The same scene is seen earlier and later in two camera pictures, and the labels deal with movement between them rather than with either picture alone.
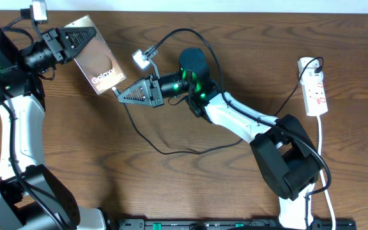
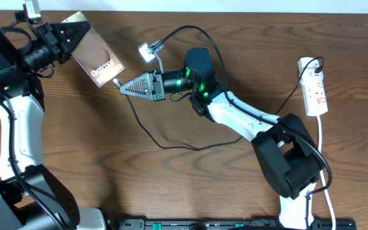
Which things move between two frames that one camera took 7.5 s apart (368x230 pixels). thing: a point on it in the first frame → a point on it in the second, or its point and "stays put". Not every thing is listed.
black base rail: [193, 223] stays put
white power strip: [314, 96] stays put
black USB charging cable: [319, 69] → [319, 70]
